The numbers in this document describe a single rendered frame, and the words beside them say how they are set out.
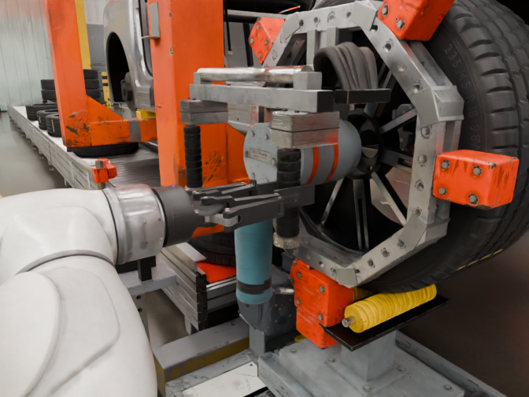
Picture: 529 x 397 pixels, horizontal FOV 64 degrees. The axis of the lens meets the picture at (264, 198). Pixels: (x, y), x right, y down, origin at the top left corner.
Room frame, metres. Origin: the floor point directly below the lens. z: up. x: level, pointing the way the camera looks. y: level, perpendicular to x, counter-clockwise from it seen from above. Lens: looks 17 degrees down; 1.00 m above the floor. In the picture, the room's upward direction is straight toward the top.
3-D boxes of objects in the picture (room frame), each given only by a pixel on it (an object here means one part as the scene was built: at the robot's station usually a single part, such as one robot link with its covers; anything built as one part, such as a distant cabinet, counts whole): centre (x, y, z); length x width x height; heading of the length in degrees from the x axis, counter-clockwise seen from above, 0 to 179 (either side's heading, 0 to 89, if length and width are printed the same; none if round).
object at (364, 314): (0.83, -0.29, 0.51); 0.29 x 0.06 x 0.06; 124
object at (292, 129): (0.62, -0.06, 0.93); 0.09 x 0.05 x 0.05; 124
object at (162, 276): (1.22, 0.44, 0.44); 0.43 x 0.17 x 0.03; 34
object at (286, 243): (0.61, -0.04, 0.83); 0.04 x 0.04 x 0.16
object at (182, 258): (2.35, 0.89, 0.28); 2.47 x 0.09 x 0.22; 34
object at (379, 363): (0.97, -0.28, 0.32); 0.40 x 0.30 x 0.28; 34
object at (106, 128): (3.07, 1.01, 0.69); 0.52 x 0.17 x 0.35; 124
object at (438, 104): (0.88, -0.14, 0.85); 0.54 x 0.07 x 0.54; 34
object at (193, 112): (0.91, 0.13, 0.93); 0.09 x 0.05 x 0.05; 124
